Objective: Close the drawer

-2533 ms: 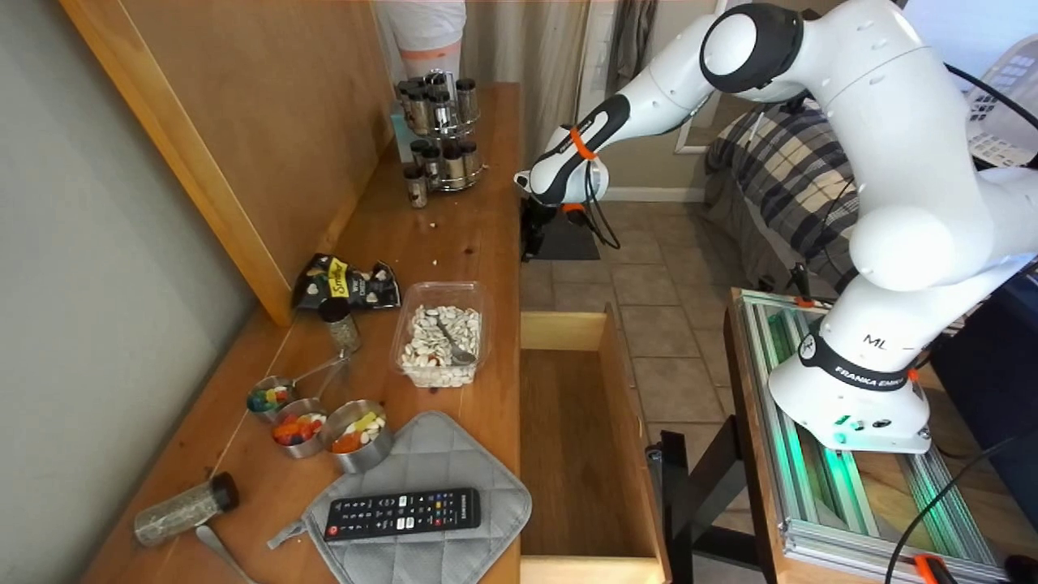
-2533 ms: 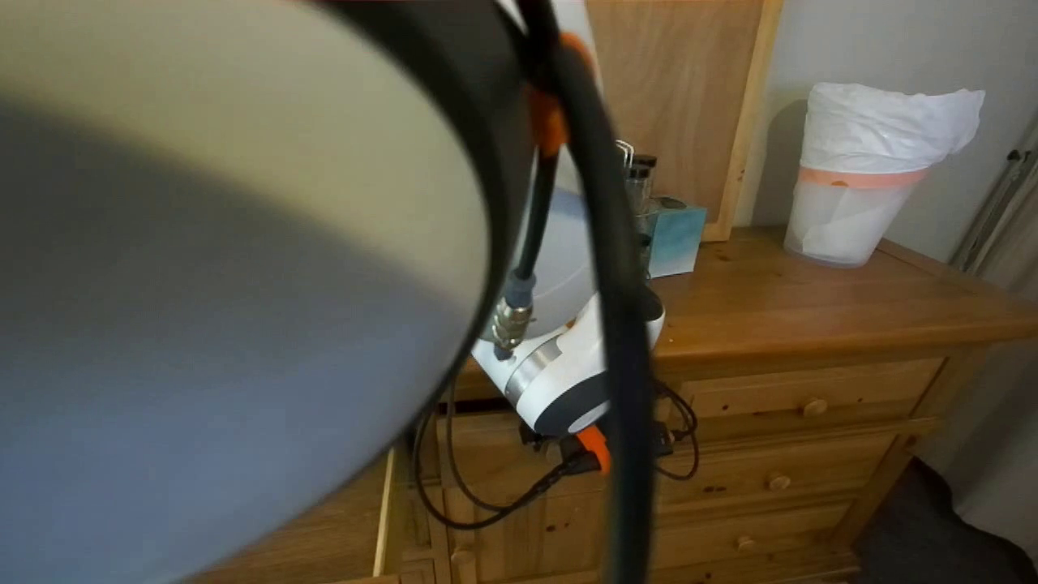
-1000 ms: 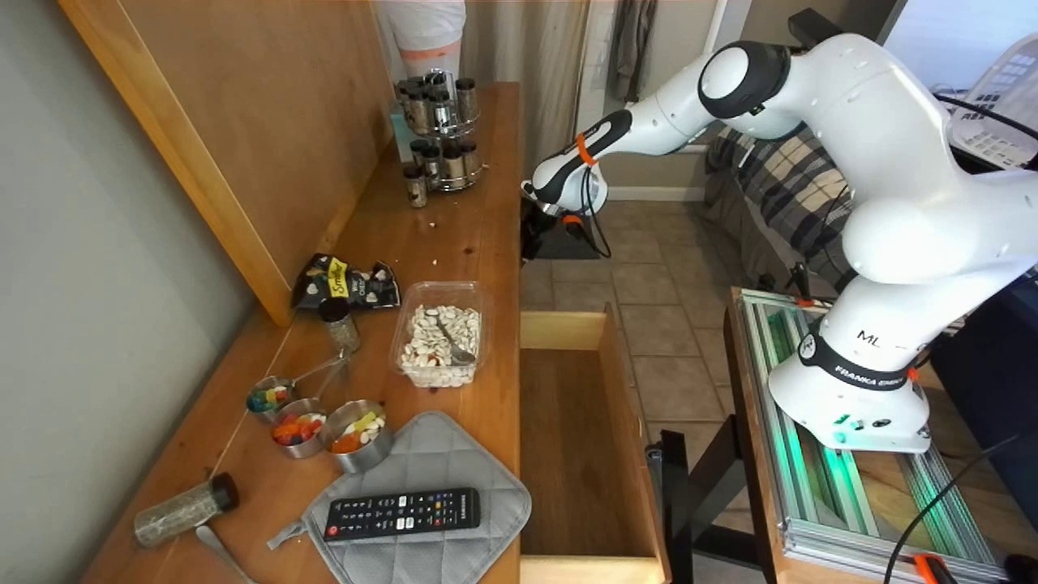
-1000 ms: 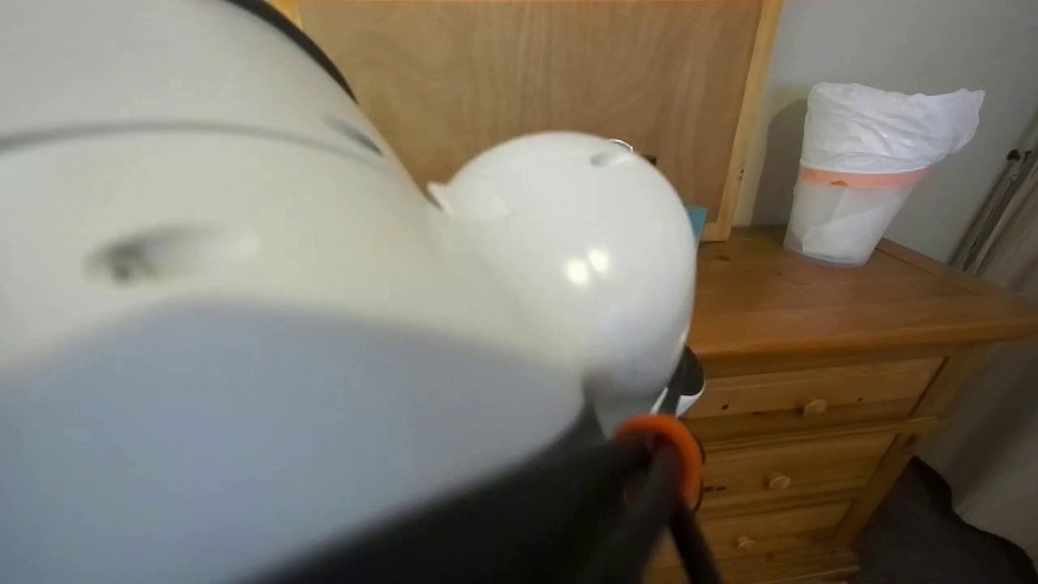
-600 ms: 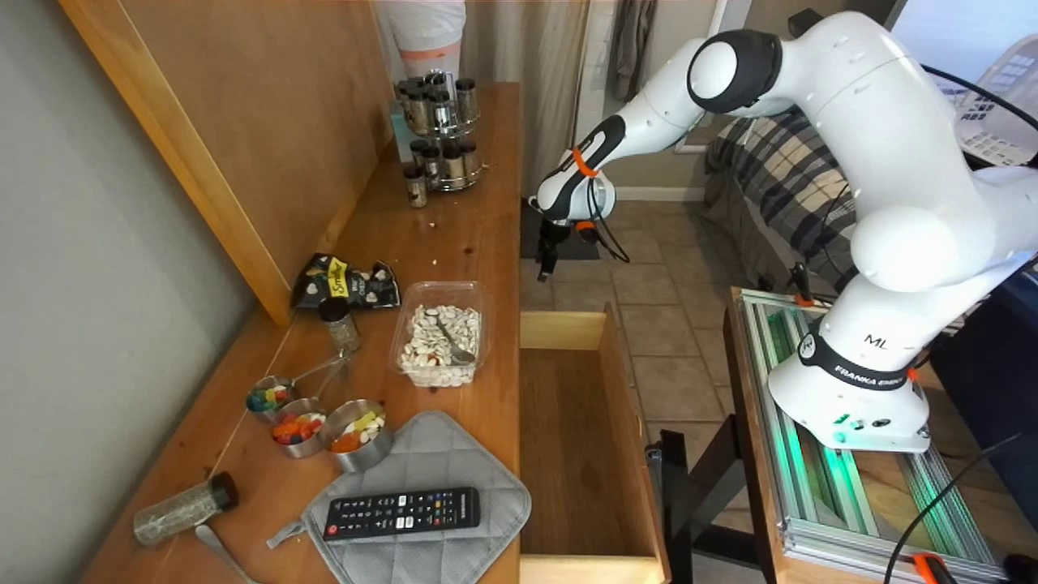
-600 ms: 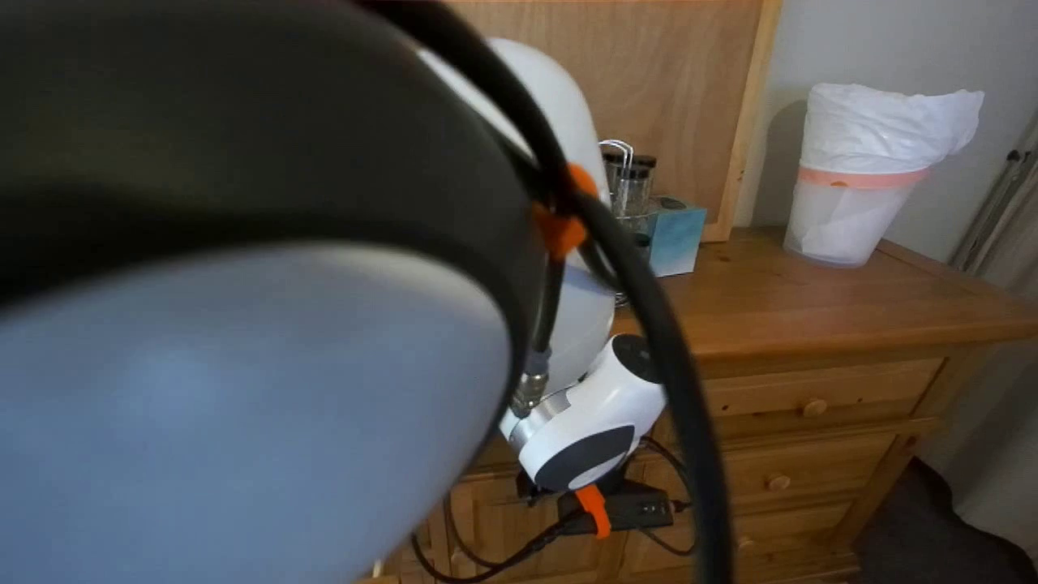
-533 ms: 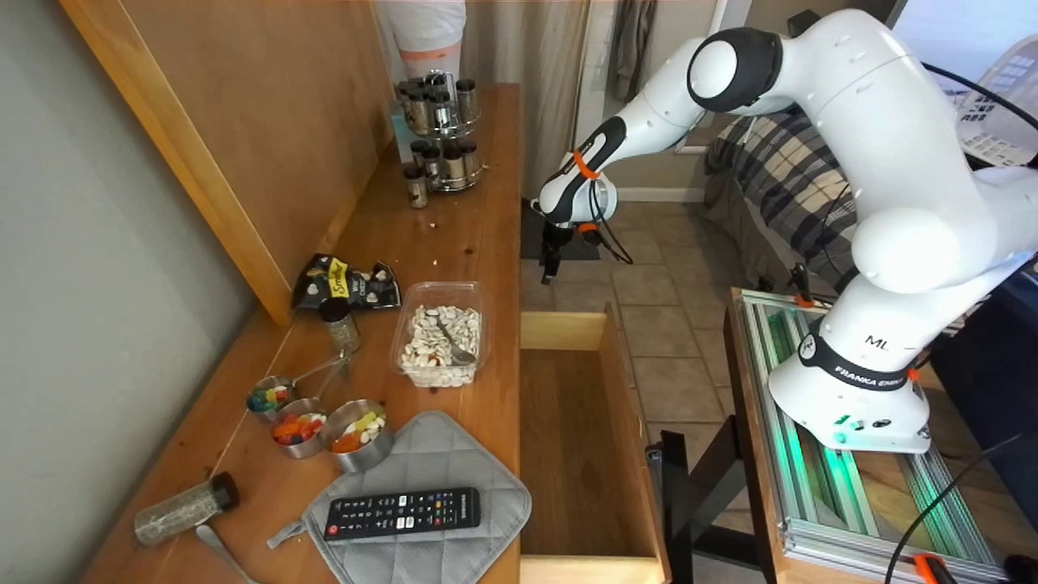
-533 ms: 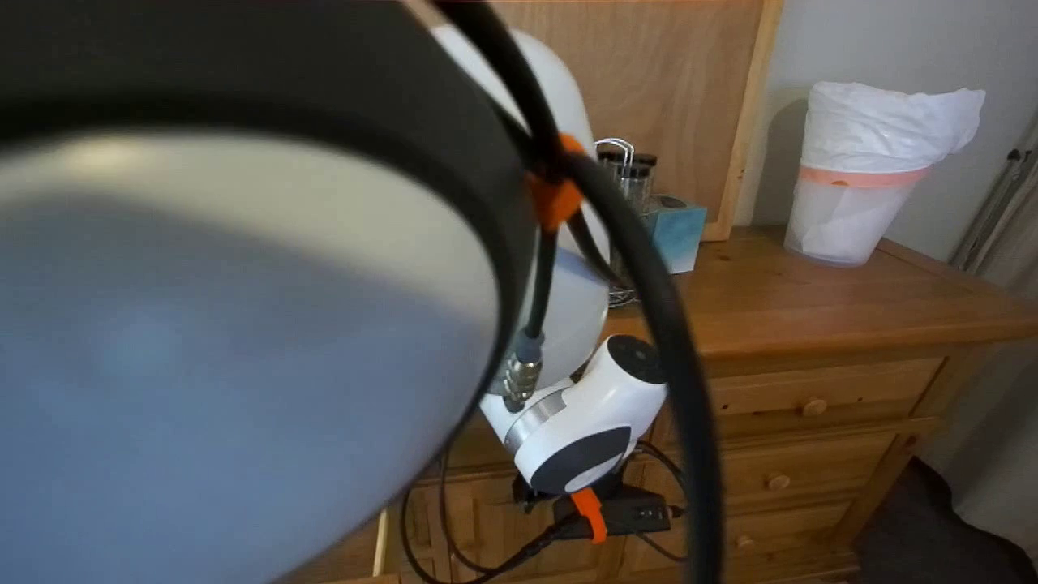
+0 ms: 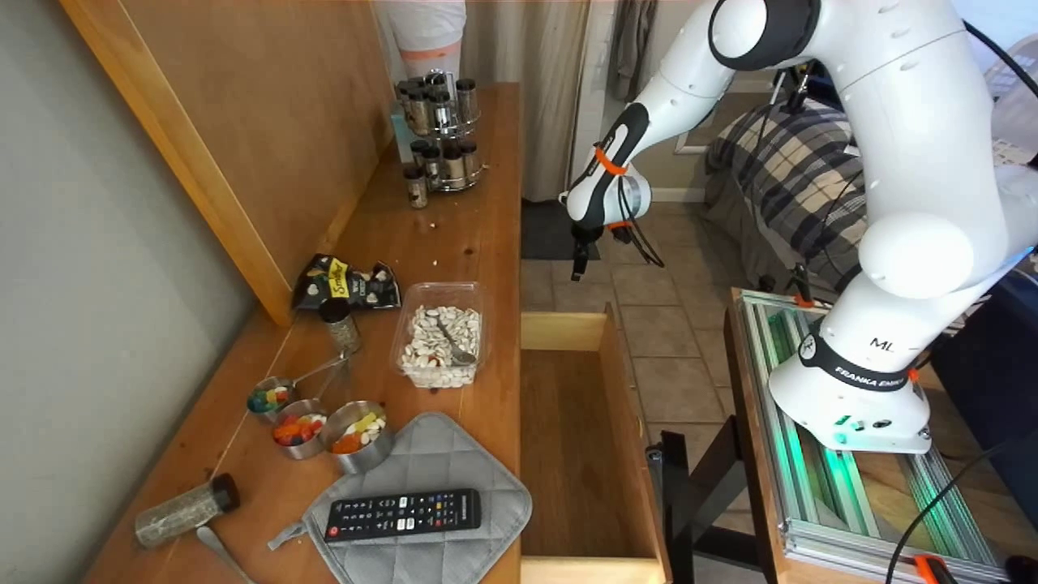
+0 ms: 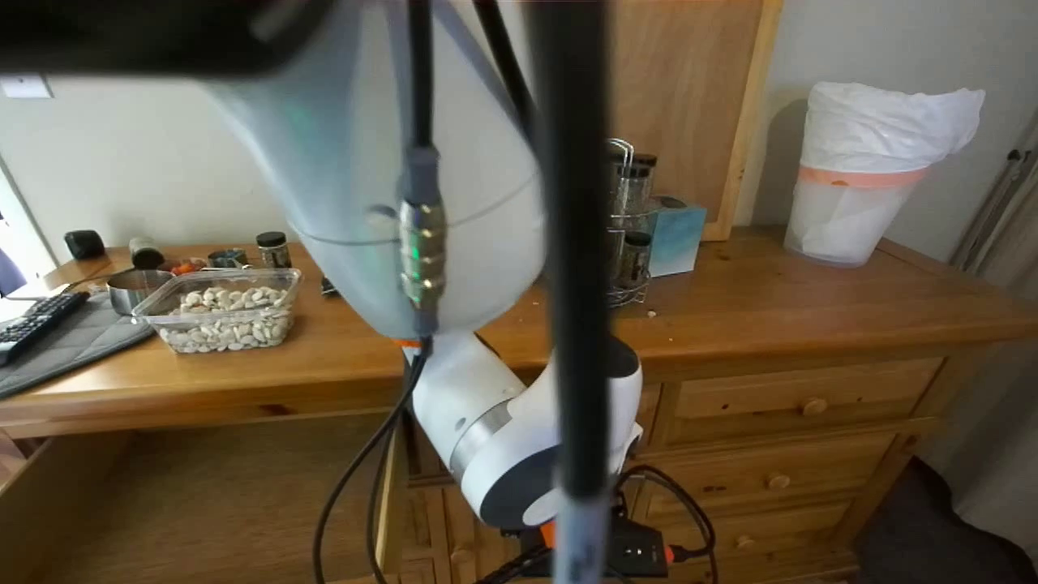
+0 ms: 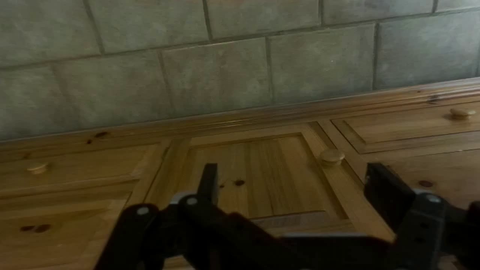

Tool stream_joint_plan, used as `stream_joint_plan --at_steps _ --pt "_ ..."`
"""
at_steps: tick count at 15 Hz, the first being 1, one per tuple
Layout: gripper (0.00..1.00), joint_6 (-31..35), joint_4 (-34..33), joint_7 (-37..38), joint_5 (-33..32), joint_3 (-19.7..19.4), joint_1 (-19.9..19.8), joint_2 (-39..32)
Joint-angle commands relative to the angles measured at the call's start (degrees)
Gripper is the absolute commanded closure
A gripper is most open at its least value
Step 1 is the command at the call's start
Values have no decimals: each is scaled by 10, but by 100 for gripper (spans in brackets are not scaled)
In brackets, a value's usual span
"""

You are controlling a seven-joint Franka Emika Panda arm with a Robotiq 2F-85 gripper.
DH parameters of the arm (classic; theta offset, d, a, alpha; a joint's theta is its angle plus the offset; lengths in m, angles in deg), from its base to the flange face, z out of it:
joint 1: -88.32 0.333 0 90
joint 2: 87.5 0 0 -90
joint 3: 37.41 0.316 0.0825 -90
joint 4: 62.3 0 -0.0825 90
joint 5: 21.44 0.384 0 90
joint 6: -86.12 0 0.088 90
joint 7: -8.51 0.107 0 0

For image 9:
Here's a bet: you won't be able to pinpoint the grey metal utensil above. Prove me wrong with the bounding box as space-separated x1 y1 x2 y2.
435 319 479 367

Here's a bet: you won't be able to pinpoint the small spice jar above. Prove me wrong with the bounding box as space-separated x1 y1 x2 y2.
401 160 435 209

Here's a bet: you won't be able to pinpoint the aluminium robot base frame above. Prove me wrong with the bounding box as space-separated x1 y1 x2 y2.
722 284 1014 584

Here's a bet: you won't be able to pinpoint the glass shaker jar black cap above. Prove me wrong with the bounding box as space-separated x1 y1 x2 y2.
131 470 239 550

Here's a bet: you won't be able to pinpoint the black floor cable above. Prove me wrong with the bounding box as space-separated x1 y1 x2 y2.
881 431 1038 584

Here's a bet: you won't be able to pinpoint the small jar dark lid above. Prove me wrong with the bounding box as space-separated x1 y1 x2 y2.
325 303 365 352

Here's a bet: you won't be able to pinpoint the dark blue upholstered furniture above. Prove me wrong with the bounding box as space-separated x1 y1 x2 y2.
928 253 1038 498

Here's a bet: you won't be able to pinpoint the black remote control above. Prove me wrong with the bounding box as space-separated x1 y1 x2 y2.
322 487 482 544

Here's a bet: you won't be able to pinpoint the plastic container of white beans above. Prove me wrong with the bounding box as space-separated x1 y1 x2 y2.
389 277 487 396

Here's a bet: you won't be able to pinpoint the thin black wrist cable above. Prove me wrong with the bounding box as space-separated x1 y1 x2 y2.
621 209 670 269

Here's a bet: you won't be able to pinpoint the plaid blanket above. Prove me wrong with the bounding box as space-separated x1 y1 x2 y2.
699 96 872 301

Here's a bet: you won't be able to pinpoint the black yellow snack bag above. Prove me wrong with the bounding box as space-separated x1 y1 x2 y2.
288 253 401 324

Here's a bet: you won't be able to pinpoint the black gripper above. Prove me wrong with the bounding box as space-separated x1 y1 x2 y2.
565 215 602 282

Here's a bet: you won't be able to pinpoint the grey quilted pot holder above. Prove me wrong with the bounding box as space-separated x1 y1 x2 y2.
268 409 536 584

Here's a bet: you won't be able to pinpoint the black robot cart frame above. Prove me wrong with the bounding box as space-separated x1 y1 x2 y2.
645 415 783 584

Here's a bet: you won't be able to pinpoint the steel measuring cup red contents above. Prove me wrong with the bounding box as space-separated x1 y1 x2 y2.
268 398 332 462

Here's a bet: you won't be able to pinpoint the spice rack with jars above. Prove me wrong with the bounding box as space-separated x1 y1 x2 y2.
389 72 487 196

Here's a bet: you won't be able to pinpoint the grey hanging cloth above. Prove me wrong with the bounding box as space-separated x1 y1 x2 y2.
602 0 661 106

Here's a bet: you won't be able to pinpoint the small steel measuring cup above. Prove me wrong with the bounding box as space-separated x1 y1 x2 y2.
244 352 352 421

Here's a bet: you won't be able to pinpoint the wide empty wooden drawer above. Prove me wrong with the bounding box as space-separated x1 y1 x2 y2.
519 309 670 584

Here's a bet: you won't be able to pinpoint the large wooden board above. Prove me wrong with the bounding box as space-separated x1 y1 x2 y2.
58 0 401 329

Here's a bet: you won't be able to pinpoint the metal utensil handle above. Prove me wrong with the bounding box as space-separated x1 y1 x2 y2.
190 522 258 584

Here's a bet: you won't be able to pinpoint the beige curtain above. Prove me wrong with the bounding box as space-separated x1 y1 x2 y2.
462 0 595 204

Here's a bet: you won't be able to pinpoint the wooden dresser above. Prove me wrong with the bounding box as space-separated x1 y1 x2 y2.
76 76 530 584

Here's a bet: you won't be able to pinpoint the dark floor mat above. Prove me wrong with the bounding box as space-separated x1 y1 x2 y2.
519 196 627 266

